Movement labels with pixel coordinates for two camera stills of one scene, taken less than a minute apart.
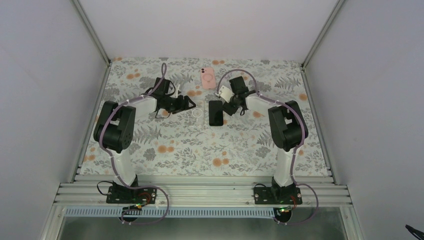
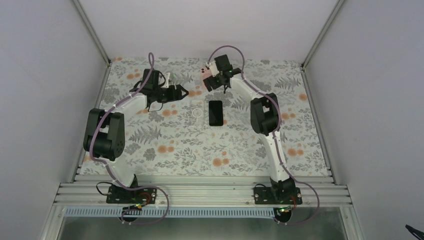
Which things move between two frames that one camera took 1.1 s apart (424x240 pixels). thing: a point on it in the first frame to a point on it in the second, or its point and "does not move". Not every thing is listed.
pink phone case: x=207 y=76 does not move
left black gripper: x=181 y=106 to x=176 y=96
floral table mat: x=205 y=115 does not move
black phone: x=216 y=115 does not move
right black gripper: x=230 y=110 to x=213 y=84
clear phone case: x=197 y=114 does not move
